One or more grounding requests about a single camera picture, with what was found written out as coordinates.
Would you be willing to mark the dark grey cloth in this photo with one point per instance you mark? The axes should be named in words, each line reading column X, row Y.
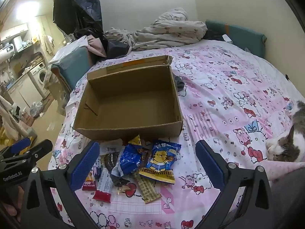
column 290, row 195

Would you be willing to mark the clear plastic bag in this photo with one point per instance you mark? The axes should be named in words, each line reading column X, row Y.
column 35, row 108

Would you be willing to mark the grey sock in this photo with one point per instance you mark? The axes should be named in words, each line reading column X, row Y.
column 180, row 83

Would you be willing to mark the white washing machine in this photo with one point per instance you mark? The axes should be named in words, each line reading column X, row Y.
column 39, row 76

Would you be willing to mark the person's left hand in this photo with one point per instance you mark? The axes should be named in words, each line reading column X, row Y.
column 10, row 204

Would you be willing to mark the white plastic sheet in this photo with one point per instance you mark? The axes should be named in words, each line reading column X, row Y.
column 75, row 45

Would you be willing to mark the dark blue snack packet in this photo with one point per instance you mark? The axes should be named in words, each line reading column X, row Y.
column 129, row 159

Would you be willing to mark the white hanging towel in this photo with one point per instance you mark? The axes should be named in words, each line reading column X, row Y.
column 48, row 44

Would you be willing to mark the grey white cat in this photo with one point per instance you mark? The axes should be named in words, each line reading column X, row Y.
column 288, row 145

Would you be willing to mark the dark clothes pile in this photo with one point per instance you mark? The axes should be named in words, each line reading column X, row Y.
column 116, row 46

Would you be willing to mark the clear brown red snack packet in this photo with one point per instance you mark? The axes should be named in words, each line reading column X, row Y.
column 124, row 189

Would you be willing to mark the clear white snack packet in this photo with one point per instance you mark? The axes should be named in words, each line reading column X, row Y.
column 110, row 147

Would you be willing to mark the pink printed bedsheet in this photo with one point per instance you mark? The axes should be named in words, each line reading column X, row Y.
column 226, row 95

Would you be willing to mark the beige hanging cloth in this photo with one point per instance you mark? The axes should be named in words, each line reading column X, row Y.
column 9, row 124

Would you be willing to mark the teal chair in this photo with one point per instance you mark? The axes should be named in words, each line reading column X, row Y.
column 73, row 69

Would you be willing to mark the small white object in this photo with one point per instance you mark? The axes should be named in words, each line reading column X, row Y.
column 227, row 38

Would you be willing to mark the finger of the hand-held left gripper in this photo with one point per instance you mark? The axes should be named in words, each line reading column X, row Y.
column 39, row 149
column 20, row 146

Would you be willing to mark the white kitchen cabinet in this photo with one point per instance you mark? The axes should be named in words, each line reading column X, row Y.
column 21, row 93

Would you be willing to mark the white water heater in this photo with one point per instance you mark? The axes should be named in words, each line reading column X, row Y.
column 7, row 50

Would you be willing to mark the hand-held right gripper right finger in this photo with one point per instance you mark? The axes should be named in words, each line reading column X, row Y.
column 211, row 165

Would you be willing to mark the pink cloth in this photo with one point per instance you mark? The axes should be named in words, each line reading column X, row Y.
column 97, row 46

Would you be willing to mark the beige wafer packet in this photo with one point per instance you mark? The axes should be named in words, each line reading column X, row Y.
column 149, row 190

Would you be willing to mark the white red snack bar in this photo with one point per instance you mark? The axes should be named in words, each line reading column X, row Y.
column 103, row 186

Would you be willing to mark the beige printed duvet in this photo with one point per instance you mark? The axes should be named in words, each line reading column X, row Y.
column 166, row 29

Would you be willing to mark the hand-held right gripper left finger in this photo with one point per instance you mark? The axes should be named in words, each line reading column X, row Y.
column 84, row 165

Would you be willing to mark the blue yellow cartoon snack packet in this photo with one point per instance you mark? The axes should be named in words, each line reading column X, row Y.
column 160, row 163

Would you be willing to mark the dark chocolate cookie packet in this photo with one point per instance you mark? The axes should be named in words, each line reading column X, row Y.
column 112, row 161

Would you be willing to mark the black plastic bag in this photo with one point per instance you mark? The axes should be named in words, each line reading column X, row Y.
column 79, row 7

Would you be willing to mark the cardboard box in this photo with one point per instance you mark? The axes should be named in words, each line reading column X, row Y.
column 133, row 100

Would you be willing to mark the teal headboard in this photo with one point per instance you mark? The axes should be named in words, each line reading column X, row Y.
column 240, row 37

